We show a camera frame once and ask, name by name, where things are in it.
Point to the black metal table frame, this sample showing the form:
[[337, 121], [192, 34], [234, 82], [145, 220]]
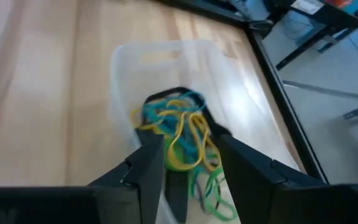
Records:
[[306, 43]]

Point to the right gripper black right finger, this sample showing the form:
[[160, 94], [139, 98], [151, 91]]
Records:
[[244, 168]]

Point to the clear plastic bin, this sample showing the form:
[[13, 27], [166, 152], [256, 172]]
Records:
[[228, 93]]

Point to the black table edge rail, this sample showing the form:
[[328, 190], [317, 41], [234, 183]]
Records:
[[278, 93]]

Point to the yellow rubber band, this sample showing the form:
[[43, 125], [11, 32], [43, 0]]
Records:
[[172, 155], [210, 149], [141, 123]]

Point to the teal rubber band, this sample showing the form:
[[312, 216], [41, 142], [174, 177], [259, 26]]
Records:
[[157, 109]]

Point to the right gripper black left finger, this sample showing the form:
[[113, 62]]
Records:
[[148, 165]]

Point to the white paper label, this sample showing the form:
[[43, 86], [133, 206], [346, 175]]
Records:
[[306, 5]]

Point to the blue rubber band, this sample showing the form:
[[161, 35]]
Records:
[[185, 149]]

